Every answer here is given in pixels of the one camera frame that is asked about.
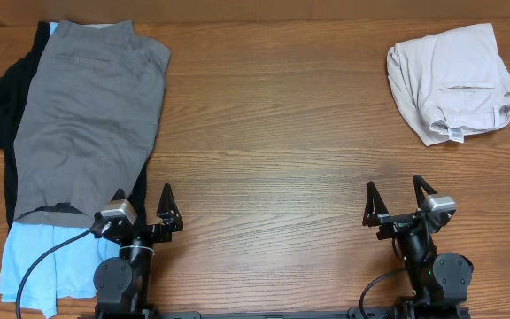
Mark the folded beige shorts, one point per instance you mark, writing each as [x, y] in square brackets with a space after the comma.
[450, 85]

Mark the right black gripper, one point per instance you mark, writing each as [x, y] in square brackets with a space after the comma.
[374, 213]

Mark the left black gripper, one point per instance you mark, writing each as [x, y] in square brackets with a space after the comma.
[170, 220]

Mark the light blue shirt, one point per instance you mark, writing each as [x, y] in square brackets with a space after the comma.
[72, 149]

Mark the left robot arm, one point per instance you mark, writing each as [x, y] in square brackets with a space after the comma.
[123, 282]

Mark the grey shorts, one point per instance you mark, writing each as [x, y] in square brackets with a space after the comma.
[91, 119]

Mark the black shirt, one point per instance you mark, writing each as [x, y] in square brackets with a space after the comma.
[2, 102]

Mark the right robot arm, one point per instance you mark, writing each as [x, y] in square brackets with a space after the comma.
[439, 281]

